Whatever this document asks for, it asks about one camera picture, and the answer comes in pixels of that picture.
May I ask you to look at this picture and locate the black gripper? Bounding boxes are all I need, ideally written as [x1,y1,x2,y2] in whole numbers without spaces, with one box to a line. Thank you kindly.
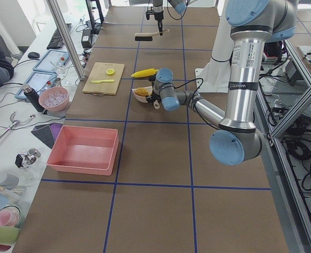
[145,7,163,36]
[146,75,161,104]

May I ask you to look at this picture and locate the beige plastic dustpan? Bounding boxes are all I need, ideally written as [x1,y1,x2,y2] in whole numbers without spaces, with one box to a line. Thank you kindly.
[132,86,160,109]

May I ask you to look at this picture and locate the orange-brown toy potato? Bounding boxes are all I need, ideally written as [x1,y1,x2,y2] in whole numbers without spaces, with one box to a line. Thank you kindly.
[134,87,152,97]

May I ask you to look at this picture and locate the beige hand brush black bristles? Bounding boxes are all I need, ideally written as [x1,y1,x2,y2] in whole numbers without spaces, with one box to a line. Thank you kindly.
[134,29,169,42]

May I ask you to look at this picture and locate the yellow toy corn cob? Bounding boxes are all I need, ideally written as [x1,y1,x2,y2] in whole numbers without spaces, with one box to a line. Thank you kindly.
[131,68,159,79]

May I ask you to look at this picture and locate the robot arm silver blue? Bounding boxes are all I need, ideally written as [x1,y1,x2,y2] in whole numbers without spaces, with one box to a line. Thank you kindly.
[145,0,190,36]
[147,1,298,165]

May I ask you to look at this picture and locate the pink plastic bin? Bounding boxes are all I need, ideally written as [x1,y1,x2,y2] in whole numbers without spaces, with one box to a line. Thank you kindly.
[47,125,119,176]

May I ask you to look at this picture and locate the yellow lemon slices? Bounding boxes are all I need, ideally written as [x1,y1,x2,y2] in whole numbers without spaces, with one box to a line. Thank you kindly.
[105,68,115,75]

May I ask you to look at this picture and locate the yellow plastic knife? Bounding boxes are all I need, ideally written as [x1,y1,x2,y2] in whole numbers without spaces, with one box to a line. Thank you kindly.
[91,79,115,84]

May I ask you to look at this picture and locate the bamboo cutting board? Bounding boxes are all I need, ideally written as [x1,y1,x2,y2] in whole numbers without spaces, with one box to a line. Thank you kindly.
[82,62,125,95]

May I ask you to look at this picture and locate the pink bowl with clear items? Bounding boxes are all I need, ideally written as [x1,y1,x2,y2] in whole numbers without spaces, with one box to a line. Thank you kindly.
[38,86,69,112]

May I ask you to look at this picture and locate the black keyboard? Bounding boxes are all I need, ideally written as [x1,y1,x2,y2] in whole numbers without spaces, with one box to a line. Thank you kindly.
[46,29,64,50]

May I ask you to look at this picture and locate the blue teach pendant far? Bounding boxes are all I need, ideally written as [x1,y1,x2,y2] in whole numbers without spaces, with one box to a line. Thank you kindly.
[33,49,69,73]

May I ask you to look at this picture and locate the blue teach pendant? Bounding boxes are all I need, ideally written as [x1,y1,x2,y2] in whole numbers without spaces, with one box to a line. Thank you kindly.
[33,49,69,73]
[15,72,57,100]

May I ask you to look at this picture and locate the blue teach pendant near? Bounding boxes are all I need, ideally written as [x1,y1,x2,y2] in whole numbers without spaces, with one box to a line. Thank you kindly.
[15,72,57,100]

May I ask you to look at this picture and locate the black water bottle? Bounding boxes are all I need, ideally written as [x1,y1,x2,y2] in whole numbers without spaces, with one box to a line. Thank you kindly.
[22,84,44,112]

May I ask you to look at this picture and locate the black computer mouse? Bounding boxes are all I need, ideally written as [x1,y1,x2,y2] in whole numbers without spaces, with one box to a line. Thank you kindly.
[27,52,40,59]

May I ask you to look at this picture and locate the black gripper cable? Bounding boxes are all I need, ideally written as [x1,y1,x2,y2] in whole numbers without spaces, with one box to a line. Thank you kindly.
[171,77,204,106]

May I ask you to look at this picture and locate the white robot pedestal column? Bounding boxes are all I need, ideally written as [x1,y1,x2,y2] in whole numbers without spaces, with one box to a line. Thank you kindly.
[196,14,234,93]

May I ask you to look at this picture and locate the aluminium frame post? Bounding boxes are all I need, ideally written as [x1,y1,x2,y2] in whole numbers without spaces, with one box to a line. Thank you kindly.
[47,0,86,81]

